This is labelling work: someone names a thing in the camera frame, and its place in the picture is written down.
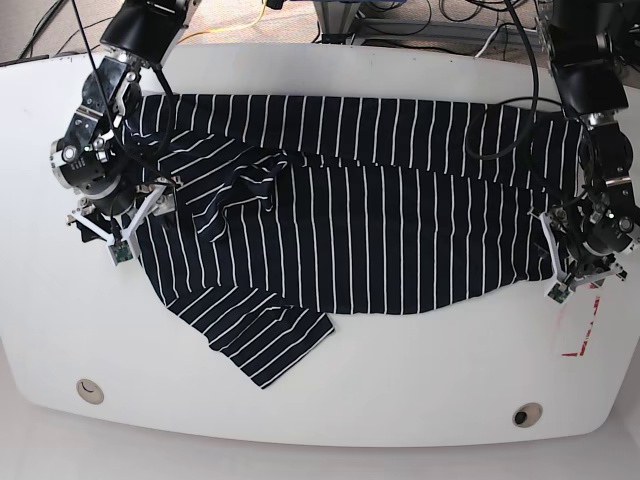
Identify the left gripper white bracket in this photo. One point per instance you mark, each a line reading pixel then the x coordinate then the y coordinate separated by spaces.
pixel 588 256

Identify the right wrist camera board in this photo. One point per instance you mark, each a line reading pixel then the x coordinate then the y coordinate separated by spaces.
pixel 121 250

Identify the red tape rectangle marking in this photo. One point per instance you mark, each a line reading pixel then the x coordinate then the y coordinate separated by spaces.
pixel 577 323

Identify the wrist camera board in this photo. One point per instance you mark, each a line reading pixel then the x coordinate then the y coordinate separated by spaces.
pixel 121 250
pixel 558 291

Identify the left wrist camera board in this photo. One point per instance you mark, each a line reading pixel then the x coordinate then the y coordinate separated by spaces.
pixel 558 291

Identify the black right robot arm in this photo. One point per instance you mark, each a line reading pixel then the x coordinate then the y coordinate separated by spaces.
pixel 120 186

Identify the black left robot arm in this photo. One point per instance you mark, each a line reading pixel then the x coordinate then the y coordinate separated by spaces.
pixel 588 43

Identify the right table cable grommet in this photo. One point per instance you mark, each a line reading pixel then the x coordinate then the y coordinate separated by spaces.
pixel 527 415

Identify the grey aluminium frame stand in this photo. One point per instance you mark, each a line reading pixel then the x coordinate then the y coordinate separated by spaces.
pixel 472 28

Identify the navy white striped t-shirt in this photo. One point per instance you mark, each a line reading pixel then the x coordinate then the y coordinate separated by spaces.
pixel 294 208

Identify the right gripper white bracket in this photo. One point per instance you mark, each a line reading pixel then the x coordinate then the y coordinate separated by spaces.
pixel 122 213

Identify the table cable grommet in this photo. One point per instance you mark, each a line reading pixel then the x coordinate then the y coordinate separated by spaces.
pixel 90 392
pixel 527 415

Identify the left table cable grommet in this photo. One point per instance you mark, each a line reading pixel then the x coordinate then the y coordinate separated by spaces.
pixel 90 392

